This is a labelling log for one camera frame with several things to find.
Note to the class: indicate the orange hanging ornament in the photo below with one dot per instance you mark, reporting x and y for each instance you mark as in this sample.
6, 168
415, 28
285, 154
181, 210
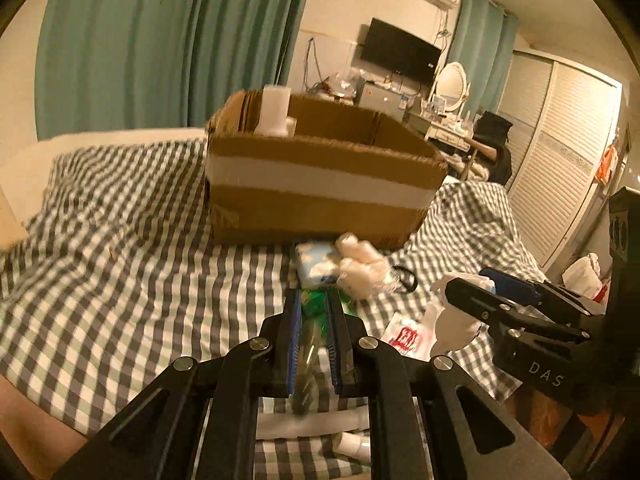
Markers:
605, 162

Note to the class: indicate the clear packet with green print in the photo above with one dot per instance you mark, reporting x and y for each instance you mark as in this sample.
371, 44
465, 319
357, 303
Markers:
315, 320

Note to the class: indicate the clear dental floss jar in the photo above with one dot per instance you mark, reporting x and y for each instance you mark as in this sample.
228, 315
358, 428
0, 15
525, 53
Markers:
272, 110

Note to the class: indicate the wide green curtain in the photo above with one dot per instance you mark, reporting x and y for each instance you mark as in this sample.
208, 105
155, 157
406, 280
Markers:
150, 45

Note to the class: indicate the white dressing table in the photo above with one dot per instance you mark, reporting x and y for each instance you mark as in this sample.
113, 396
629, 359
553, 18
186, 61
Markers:
450, 132

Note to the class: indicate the narrow green curtain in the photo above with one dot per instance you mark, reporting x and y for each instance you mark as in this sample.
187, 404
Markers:
480, 45

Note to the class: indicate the small white bottle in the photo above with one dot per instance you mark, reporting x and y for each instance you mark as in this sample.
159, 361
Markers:
352, 446

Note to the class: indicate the black bag on chair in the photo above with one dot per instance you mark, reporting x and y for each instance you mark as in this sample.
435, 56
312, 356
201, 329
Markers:
492, 135

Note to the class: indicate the white louvered wardrobe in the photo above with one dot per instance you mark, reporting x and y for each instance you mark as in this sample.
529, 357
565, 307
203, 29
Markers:
560, 160

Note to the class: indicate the white plastic bag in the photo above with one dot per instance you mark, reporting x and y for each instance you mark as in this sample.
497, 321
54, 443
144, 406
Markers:
582, 275

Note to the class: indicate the light blue tissue pack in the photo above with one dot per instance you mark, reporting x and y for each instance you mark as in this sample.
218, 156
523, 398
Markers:
315, 260

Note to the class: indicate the grey checkered blanket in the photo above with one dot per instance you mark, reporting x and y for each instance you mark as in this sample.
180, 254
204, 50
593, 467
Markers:
150, 260

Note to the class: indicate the red and white sachet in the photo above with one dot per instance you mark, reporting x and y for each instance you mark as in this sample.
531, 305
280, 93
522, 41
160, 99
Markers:
407, 337

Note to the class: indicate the black wall television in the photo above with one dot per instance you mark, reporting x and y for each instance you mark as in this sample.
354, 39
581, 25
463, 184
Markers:
400, 50

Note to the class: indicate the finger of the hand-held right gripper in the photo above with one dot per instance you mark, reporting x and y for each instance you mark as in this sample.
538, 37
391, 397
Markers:
480, 300
510, 284

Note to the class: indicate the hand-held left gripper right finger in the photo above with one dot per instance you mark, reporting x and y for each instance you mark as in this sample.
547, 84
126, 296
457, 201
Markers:
334, 345

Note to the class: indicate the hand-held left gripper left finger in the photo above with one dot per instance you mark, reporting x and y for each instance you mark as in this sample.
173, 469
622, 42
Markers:
294, 340

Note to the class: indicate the white oval mirror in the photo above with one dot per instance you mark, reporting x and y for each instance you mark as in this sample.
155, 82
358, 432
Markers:
450, 85

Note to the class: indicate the small grey fridge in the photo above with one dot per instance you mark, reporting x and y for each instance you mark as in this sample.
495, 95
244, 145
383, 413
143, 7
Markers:
382, 96

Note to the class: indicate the beige pillow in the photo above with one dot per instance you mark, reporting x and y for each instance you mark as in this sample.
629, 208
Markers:
10, 220

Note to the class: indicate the brown cardboard box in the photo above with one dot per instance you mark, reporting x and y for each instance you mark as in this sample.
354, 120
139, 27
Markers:
310, 210

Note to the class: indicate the white toothpaste tube purple band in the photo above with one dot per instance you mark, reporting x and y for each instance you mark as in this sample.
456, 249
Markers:
310, 422

